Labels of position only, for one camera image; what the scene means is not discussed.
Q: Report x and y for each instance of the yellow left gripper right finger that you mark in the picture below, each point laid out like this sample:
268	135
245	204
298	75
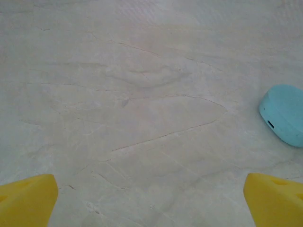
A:
277	205

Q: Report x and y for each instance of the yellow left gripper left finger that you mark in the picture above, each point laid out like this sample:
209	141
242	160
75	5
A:
26	203

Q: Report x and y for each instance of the teal earbud charging case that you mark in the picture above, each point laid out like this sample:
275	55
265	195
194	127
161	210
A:
284	113

